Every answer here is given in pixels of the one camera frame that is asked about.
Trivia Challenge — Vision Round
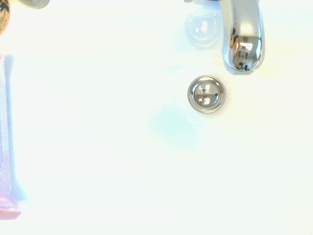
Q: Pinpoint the white ceramic sink basin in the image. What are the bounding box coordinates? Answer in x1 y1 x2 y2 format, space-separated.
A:
0 0 313 235

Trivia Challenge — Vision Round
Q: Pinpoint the chrome sink drain stopper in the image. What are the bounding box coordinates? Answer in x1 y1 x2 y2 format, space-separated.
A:
187 75 226 114

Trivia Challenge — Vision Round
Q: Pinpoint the brown round object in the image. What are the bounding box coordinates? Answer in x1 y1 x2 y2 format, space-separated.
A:
0 0 11 36

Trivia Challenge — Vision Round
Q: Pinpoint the clear round faucet knob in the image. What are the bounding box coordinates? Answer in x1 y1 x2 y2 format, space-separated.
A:
18 0 50 10

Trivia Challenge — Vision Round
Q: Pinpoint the pink wrapped package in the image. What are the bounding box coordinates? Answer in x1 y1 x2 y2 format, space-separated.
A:
0 54 22 220

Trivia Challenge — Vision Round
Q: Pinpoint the chrome faucet spout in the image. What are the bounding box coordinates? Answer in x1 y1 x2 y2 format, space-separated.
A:
217 0 266 75

